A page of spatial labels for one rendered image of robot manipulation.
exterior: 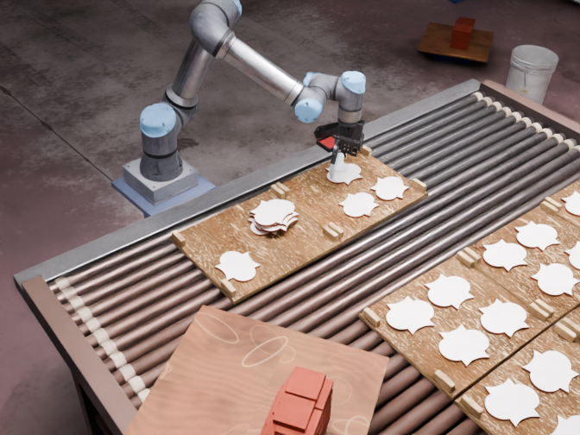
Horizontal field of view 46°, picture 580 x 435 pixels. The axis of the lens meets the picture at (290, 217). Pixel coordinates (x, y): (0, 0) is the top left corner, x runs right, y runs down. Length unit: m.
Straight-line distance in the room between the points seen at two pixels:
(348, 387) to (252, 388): 0.22
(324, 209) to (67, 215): 1.90
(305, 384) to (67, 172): 2.92
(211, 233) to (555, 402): 1.10
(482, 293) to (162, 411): 0.98
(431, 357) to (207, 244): 0.76
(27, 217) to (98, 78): 1.51
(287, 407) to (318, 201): 1.04
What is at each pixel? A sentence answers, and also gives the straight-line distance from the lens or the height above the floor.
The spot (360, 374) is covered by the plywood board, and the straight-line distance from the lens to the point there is 1.69.
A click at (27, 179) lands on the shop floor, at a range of 4.18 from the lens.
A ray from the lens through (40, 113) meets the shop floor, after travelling 4.76.
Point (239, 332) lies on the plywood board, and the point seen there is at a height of 1.04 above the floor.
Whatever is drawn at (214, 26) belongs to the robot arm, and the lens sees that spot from 2.09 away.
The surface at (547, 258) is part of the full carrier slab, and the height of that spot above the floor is 0.94.
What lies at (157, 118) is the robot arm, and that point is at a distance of 2.33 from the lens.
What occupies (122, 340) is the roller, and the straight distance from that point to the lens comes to 1.94.
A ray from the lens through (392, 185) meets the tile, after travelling 2.41.
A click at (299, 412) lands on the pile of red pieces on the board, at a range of 1.42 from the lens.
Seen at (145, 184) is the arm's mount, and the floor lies 0.94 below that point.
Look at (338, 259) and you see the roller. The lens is 2.14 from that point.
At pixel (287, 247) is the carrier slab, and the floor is 0.94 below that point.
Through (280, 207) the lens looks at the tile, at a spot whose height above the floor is 0.99.
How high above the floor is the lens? 2.38
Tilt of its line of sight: 40 degrees down
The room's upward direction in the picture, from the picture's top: 2 degrees clockwise
